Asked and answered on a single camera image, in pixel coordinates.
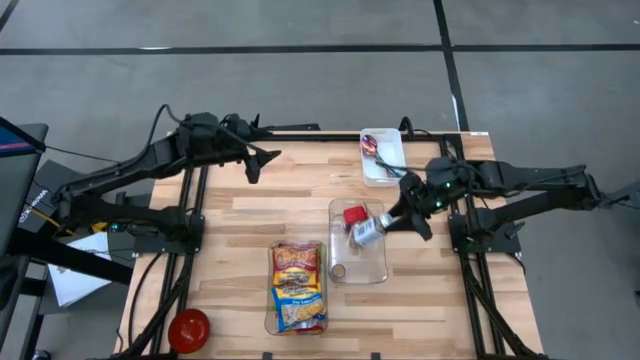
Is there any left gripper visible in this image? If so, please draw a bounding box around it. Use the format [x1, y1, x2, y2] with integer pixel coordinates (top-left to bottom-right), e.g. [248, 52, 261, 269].
[177, 112, 283, 185]

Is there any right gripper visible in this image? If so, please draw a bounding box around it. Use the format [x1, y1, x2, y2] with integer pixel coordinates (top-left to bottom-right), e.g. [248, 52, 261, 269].
[384, 156, 474, 243]

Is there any white shaker bottle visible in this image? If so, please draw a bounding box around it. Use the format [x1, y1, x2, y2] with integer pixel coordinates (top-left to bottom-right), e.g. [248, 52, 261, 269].
[351, 213, 394, 248]

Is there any rose gold spoon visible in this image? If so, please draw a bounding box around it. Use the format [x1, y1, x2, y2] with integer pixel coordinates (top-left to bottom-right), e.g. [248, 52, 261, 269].
[374, 152, 401, 179]
[370, 148, 394, 176]

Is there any red lid spice jar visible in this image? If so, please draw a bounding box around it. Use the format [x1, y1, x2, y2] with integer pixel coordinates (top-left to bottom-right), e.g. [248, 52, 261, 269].
[342, 204, 370, 227]

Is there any white plastic bin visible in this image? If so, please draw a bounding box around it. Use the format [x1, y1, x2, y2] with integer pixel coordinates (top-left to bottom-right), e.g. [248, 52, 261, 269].
[359, 127, 407, 189]

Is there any iridescent spoon teal handle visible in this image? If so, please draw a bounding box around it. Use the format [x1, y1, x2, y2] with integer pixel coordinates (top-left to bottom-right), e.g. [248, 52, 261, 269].
[360, 133, 389, 169]

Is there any dark red ramen packet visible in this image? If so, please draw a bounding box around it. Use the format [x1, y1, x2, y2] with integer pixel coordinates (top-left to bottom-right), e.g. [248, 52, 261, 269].
[272, 241, 321, 274]

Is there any blue ramen packet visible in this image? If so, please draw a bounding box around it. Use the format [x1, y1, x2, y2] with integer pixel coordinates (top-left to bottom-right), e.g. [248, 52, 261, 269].
[271, 283, 329, 332]

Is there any clear plastic bin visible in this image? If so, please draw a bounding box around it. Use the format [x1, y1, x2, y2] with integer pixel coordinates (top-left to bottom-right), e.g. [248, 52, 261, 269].
[327, 197, 390, 285]
[263, 239, 330, 337]

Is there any red bowl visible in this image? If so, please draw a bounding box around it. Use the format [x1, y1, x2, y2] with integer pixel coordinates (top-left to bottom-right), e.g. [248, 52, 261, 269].
[167, 308, 211, 355]

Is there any black metal beam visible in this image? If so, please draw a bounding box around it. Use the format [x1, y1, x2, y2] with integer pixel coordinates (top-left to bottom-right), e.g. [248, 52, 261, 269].
[7, 227, 135, 286]

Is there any black box white lettering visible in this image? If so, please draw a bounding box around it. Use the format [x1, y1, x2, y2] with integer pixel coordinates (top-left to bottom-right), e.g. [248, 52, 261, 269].
[19, 158, 94, 236]

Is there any white paper sheet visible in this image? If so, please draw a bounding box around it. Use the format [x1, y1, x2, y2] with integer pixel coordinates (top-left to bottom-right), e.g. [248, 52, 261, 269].
[48, 232, 114, 309]

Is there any black monitor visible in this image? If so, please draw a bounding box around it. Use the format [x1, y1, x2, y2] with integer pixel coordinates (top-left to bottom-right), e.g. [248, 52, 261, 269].
[0, 115, 50, 259]

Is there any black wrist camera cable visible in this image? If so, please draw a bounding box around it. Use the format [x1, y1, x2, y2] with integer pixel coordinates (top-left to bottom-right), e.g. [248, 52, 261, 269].
[142, 103, 261, 154]

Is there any thin black cable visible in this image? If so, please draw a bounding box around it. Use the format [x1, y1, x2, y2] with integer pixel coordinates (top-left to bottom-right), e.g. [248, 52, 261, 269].
[43, 145, 121, 165]

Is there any black power cable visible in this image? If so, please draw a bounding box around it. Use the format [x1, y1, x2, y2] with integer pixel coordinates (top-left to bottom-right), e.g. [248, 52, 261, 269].
[127, 252, 166, 351]

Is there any yellow cable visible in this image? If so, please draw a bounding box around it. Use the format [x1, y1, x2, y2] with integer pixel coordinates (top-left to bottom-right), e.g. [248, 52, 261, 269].
[27, 206, 76, 236]

